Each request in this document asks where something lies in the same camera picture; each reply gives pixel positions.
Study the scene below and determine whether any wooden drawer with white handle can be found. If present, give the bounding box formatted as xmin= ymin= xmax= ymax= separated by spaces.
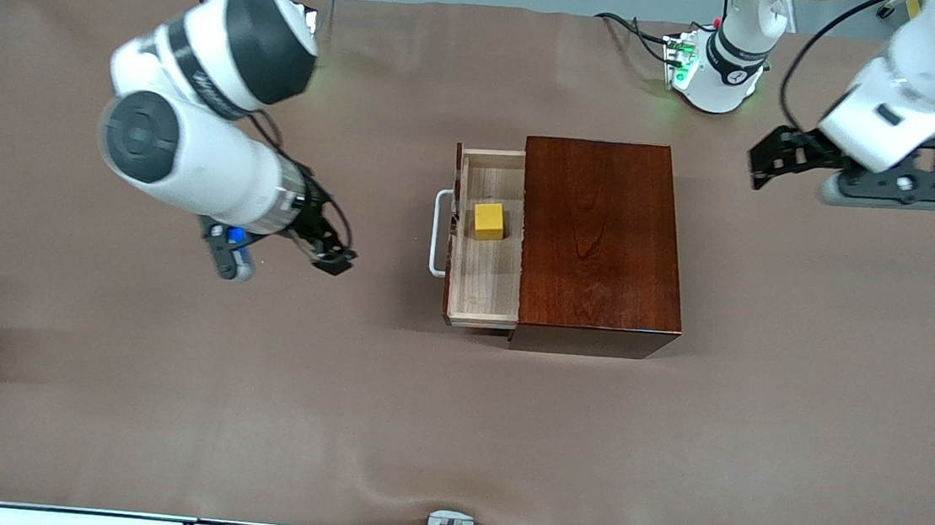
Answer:
xmin=424 ymin=140 xmax=535 ymax=334

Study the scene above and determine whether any yellow wooden block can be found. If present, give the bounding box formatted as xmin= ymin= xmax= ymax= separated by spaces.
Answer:
xmin=470 ymin=201 xmax=509 ymax=243

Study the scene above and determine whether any brown table cover sheet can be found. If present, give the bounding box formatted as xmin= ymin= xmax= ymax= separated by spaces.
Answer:
xmin=0 ymin=0 xmax=935 ymax=525

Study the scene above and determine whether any dark brown wooden cabinet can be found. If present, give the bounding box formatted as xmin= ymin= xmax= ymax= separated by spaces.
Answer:
xmin=508 ymin=134 xmax=698 ymax=365

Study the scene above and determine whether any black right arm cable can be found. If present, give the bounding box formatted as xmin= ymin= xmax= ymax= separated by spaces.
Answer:
xmin=239 ymin=109 xmax=364 ymax=266

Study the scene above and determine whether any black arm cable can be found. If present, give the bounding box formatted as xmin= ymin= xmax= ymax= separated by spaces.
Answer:
xmin=239 ymin=109 xmax=364 ymax=266
xmin=777 ymin=0 xmax=899 ymax=141

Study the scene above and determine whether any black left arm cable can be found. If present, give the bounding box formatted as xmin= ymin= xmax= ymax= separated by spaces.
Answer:
xmin=777 ymin=0 xmax=899 ymax=141

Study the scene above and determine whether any black left base cable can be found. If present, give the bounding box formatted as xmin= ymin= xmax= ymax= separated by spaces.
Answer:
xmin=591 ymin=10 xmax=693 ymax=67

